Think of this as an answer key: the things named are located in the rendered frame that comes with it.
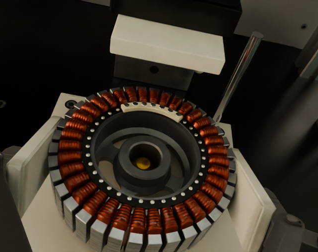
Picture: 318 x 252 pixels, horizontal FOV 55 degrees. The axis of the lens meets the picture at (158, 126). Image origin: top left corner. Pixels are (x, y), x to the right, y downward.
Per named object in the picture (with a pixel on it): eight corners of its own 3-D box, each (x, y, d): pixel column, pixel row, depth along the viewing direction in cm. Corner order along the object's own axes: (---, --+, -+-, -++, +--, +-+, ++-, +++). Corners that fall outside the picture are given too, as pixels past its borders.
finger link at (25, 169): (19, 223, 14) (2, 220, 14) (59, 157, 21) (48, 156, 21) (23, 165, 13) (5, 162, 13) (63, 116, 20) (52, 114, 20)
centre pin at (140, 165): (150, 198, 21) (157, 178, 19) (122, 194, 21) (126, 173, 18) (152, 174, 22) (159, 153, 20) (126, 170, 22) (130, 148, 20)
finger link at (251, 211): (262, 205, 14) (278, 207, 14) (228, 146, 21) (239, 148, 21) (243, 256, 15) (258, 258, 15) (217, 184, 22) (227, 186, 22)
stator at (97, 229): (224, 277, 17) (251, 256, 15) (25, 250, 16) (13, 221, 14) (214, 130, 25) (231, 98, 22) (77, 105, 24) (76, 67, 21)
